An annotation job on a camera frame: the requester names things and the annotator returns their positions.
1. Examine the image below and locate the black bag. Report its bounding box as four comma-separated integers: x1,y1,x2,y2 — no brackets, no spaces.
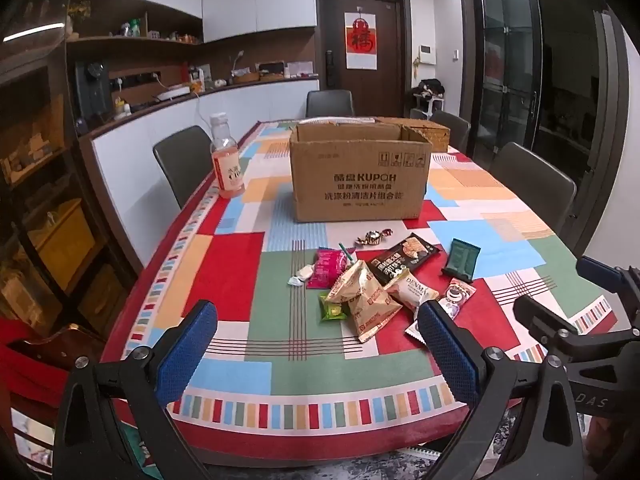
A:
414,79,446,100

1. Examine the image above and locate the dark grey dining chair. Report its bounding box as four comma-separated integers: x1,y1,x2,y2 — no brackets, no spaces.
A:
152,125,213,211
487,141,578,241
305,90,356,118
430,111,472,156

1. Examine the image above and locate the white red snack wrapper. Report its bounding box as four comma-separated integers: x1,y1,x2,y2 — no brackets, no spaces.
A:
404,317,431,346

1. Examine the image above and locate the dark green snack packet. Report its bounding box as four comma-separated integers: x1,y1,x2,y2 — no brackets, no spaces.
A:
441,238,482,283

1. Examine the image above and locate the yellow flower bunch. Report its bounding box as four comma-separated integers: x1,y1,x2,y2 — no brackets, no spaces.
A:
67,2,93,36

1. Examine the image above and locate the white sideboard cabinet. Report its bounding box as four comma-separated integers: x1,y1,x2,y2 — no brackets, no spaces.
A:
80,76,321,211

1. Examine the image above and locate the white candy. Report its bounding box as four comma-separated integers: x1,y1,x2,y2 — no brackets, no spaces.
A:
287,265,316,287

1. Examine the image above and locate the dark brown door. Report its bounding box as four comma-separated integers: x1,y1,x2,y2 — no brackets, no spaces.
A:
315,0,413,118

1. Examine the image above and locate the gold foil candy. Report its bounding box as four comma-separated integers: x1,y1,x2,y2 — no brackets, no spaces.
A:
354,228,396,248

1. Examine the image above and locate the wooden display cabinet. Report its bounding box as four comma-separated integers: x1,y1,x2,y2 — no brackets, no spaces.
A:
0,10,146,331

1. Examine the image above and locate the cartoon face snack packet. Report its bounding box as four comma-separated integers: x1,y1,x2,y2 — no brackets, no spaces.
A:
437,277,477,318

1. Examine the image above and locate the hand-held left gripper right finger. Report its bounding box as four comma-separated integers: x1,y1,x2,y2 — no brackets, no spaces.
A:
416,300,586,480

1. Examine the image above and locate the small white stool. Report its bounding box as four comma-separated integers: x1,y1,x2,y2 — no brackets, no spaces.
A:
410,97,446,121

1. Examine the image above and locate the wooden wall shelf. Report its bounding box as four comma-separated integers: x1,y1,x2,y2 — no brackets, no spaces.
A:
65,0,203,47

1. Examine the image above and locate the grey patterned floor rug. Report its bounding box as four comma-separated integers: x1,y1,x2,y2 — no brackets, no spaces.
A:
370,440,451,480

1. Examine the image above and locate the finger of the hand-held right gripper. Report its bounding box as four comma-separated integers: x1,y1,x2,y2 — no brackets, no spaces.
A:
575,255,640,311
512,295,640,356

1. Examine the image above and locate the dark brown biscuit packet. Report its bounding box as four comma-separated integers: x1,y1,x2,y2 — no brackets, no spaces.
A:
366,232,442,286

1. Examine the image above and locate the yellow storage box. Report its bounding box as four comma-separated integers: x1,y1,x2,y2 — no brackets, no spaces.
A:
27,199,97,281

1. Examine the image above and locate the red cushioned wooden chair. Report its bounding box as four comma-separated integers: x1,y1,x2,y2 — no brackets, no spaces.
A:
0,317,106,441

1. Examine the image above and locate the plastic bottle with pink drink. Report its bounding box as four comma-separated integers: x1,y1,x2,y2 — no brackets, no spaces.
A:
209,112,247,200

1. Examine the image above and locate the small green snack packet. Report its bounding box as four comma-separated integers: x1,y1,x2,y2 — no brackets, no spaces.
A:
318,292,349,321

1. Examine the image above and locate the black framed glass door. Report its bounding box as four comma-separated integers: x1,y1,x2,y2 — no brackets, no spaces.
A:
460,0,626,256

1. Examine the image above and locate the colourful patchwork tablecloth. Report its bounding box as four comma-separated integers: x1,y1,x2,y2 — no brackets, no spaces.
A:
100,119,626,453

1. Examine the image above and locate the black coffee machine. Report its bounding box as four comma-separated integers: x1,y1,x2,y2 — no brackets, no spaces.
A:
74,60,115,126

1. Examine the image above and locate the brown cardboard box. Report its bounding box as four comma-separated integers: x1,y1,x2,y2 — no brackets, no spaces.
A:
289,119,434,223

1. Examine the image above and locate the white bread packet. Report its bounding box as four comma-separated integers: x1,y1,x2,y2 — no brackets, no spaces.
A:
382,271,441,311

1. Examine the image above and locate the white electric pan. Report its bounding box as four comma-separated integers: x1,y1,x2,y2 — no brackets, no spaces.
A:
152,87,193,103

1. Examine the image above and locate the pink snack packet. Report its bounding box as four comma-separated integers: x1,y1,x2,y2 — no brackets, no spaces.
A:
306,247,353,290

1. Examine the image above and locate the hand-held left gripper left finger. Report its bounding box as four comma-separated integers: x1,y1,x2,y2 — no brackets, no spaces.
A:
52,300,219,480

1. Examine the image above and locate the red and white wall calendar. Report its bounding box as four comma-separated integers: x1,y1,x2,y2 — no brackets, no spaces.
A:
345,11,378,70

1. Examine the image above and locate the beige chips packet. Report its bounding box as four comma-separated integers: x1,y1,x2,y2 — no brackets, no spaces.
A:
324,260,383,306
345,280,403,344

